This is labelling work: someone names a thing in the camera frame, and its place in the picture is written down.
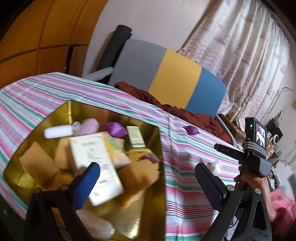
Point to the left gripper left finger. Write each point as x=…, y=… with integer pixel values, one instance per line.
x=73, y=198

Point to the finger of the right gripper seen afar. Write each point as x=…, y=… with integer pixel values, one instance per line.
x=235, y=154

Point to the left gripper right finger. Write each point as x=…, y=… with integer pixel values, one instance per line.
x=222, y=198

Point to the white plastic bag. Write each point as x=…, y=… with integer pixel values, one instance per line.
x=216, y=167

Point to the cream patterned box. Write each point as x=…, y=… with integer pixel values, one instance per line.
x=100, y=181

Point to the white sponge block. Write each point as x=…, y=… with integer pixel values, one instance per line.
x=58, y=131

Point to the yellow green snack packet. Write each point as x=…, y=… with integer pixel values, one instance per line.
x=115, y=148

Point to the purple snack packet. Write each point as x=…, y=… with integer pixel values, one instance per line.
x=114, y=129

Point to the green cream soap box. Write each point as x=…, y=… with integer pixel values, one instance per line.
x=135, y=137

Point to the person's right hand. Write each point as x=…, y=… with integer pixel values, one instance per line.
x=262, y=184

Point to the wooden side table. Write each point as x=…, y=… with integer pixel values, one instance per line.
x=237, y=133

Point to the dark red blanket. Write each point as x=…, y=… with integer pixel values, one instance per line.
x=203, y=121

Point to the white carton on table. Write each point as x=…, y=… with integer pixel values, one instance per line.
x=234, y=111

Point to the small purple candy wrapper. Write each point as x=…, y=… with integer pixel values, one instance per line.
x=191, y=130

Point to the striped pink green bedsheet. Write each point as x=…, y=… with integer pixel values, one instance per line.
x=27, y=102

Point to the gold metal tin box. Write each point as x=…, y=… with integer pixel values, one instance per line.
x=41, y=166

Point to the pink cloth pile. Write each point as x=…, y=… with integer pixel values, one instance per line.
x=283, y=226

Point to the pale pink wrapped item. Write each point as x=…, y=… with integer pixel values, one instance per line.
x=88, y=126

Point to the grey yellow blue headboard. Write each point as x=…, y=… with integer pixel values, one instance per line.
x=169, y=77

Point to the patterned pink curtain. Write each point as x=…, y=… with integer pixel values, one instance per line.
x=243, y=45

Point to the wooden wardrobe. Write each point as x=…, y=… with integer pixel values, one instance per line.
x=49, y=36

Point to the black foam roll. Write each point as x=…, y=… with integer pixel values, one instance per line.
x=111, y=53

